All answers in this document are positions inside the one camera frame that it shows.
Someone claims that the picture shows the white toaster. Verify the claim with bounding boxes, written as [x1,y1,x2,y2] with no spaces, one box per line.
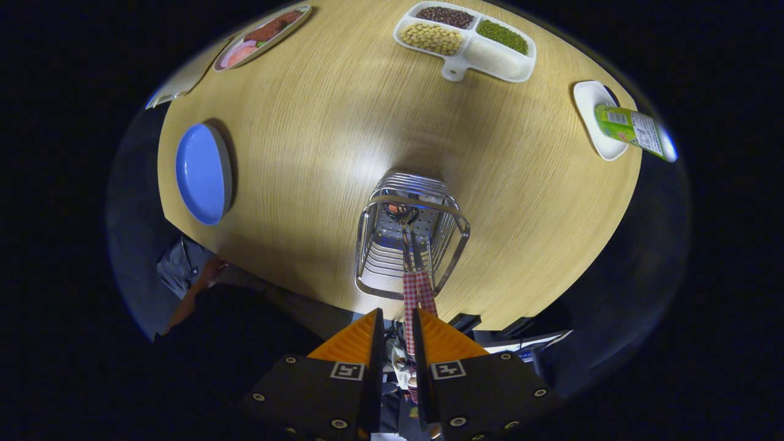
[145,37,230,110]

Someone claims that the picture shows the pile of red beans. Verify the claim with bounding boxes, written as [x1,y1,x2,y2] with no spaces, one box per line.
[416,6,475,29]

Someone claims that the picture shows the blue plate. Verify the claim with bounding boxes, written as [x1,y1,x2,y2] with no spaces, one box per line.
[175,122,233,226]

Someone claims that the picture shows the oval white food plate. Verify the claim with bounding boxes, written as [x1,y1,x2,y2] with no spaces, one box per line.
[213,5,312,72]

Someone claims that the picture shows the green label bottle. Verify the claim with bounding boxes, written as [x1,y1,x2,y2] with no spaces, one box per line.
[594,104,679,163]

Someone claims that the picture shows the spoon with red checked handle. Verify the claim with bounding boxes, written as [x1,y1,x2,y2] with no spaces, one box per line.
[398,224,418,357]

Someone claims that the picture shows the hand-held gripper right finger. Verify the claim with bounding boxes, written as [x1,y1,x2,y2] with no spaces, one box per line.
[412,308,561,441]

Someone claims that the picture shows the small white saucer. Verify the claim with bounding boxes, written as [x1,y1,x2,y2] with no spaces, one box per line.
[573,80,630,162]

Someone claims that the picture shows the metal cutlery basket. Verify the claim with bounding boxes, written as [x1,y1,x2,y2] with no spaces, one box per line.
[355,170,472,301]

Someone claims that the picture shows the pile of yellow soybeans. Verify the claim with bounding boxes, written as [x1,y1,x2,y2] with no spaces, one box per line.
[400,23,463,56]

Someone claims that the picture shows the white divided dish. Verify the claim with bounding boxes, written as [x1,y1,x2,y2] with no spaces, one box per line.
[393,1,538,83]

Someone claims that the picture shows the pile of white rice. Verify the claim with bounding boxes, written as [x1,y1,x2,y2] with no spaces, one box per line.
[469,40,530,79]

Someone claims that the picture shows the pile of green beans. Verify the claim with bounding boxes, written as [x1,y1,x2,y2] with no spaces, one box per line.
[477,20,529,56]

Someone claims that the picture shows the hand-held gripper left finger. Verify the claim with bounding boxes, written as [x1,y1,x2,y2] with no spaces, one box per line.
[242,308,385,441]

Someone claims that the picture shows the brown meat slice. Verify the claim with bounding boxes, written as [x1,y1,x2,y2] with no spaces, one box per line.
[245,9,304,42]

